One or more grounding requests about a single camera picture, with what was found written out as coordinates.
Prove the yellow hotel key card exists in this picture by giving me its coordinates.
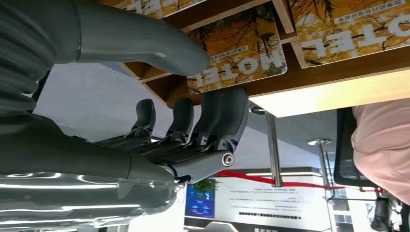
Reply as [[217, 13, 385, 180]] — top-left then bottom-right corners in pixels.
[[124, 0, 205, 20], [289, 0, 410, 68], [185, 2, 288, 95]]

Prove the wooden card holder tray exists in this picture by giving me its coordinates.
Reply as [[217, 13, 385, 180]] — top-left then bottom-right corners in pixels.
[[93, 0, 410, 108]]

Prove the person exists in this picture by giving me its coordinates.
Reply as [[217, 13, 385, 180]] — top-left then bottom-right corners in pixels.
[[350, 97, 410, 206]]

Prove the ribbed grey right arm sleeve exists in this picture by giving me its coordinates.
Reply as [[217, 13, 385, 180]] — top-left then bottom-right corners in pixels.
[[0, 0, 80, 116]]

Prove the green potted plant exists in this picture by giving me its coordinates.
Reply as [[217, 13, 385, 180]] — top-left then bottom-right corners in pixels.
[[191, 178, 221, 202]]

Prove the blue display screen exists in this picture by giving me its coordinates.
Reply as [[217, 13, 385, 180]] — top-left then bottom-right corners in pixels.
[[185, 184, 216, 219]]

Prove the white information sign board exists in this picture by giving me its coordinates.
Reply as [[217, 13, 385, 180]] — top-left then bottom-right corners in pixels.
[[214, 175, 332, 232]]

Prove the black office chair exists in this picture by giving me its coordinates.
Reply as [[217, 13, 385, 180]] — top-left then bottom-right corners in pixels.
[[333, 107, 410, 232]]

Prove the silver stanchion post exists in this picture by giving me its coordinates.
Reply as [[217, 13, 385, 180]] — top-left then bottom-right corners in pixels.
[[307, 138, 335, 205], [249, 105, 284, 189]]

